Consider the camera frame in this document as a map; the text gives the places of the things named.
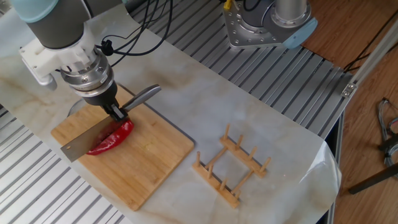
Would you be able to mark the steel cleaver knife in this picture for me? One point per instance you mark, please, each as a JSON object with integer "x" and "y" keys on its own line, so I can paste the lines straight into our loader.
{"x": 81, "y": 143}

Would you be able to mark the red chili pepper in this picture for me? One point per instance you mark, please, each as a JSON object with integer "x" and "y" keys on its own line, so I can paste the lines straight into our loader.
{"x": 115, "y": 140}

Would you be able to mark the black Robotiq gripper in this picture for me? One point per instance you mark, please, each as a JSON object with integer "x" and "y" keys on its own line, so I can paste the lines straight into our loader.
{"x": 101, "y": 96}

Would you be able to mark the wooden peg rack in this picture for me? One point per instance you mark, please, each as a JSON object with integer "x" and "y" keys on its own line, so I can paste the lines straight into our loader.
{"x": 230, "y": 197}

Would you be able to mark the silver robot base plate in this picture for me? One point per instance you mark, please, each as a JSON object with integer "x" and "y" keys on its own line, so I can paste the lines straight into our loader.
{"x": 242, "y": 34}

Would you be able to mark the yellow plastic object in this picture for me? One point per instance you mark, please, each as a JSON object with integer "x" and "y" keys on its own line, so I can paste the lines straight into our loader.
{"x": 227, "y": 3}

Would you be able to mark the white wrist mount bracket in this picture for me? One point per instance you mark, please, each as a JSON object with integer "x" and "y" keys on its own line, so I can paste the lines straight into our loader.
{"x": 56, "y": 57}

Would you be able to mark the wooden cutting board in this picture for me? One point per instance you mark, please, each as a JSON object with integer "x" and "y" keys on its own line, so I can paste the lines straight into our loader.
{"x": 140, "y": 161}

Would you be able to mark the glossy marble pattern mat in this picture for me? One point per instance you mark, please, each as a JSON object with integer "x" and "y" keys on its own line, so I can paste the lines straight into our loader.
{"x": 217, "y": 102}

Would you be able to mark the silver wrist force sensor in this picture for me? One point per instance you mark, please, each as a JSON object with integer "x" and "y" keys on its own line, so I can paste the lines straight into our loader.
{"x": 87, "y": 77}

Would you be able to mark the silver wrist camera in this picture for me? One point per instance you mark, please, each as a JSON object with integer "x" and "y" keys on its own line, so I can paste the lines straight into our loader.
{"x": 46, "y": 81}

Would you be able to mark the aluminium frame post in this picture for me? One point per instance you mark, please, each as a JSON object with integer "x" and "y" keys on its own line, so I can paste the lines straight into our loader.
{"x": 373, "y": 59}

